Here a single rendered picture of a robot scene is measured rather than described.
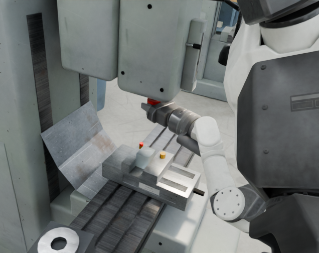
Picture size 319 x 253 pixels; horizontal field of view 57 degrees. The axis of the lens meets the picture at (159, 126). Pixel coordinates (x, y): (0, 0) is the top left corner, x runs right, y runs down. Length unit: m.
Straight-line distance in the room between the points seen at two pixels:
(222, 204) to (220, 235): 0.62
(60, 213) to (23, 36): 0.75
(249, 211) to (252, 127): 0.29
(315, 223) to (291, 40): 0.24
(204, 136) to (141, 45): 0.31
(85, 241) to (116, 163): 0.45
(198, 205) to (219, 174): 0.47
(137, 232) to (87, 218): 0.17
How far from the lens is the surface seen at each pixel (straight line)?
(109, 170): 1.15
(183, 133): 0.90
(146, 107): 1.00
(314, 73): 0.44
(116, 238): 1.00
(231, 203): 0.70
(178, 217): 1.18
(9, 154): 1.23
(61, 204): 1.38
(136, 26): 0.85
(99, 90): 3.34
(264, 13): 0.40
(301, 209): 0.35
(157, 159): 1.12
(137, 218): 1.07
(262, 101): 0.44
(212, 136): 0.83
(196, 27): 0.87
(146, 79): 0.88
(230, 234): 1.35
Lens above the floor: 1.73
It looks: 32 degrees down
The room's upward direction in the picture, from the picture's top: 7 degrees clockwise
